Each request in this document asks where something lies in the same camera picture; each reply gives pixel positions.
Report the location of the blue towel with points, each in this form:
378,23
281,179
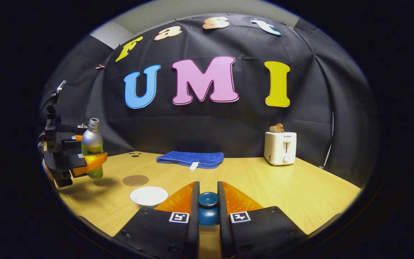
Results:
189,158

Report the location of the teal teacup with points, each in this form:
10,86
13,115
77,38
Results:
148,196

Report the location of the silver green water bottle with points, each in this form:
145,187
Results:
92,140

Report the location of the bread slice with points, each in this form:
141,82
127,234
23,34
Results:
276,128

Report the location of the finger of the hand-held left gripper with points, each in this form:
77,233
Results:
68,137
79,163

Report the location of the teal teacup lid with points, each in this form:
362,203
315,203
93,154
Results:
208,212

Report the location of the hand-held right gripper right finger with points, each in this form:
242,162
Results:
225,237

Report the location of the round brown coaster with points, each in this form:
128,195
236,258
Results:
135,180

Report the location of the red clip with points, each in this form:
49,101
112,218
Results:
100,66

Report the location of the black backdrop cloth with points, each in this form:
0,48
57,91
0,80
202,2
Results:
210,126

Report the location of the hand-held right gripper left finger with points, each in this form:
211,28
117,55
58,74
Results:
193,237

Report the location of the white clip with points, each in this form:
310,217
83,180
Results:
82,126

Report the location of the white toaster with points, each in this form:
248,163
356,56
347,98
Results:
280,149

